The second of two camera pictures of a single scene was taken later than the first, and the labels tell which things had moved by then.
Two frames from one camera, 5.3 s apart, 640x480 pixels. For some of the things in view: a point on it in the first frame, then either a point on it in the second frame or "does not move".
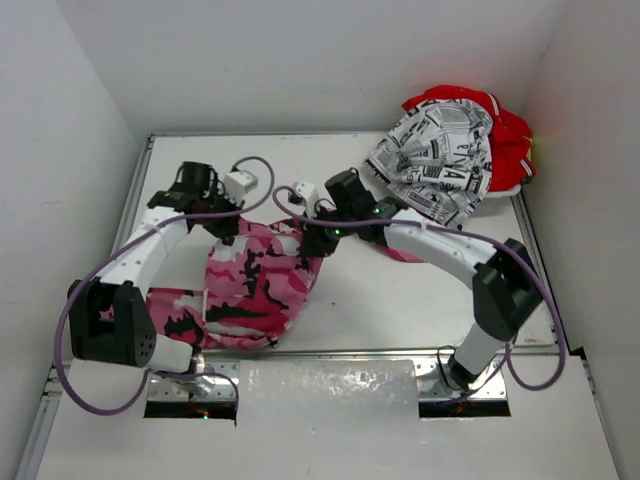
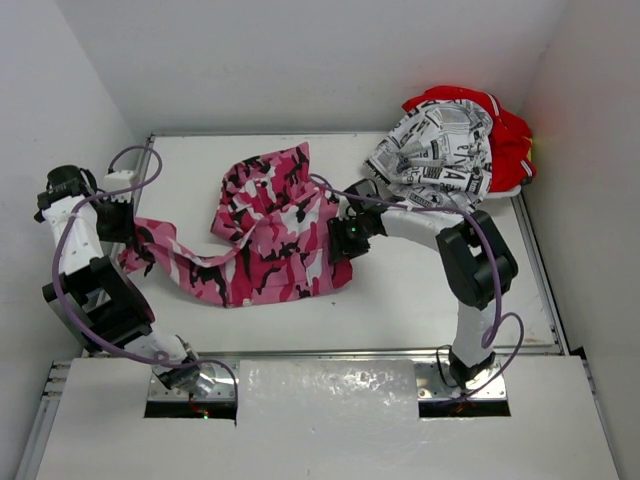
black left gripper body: x=217 y=204 to x=113 y=220
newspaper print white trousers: x=437 y=159 does not move
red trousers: x=511 y=156 does not move
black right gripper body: x=328 y=237 to x=350 y=235
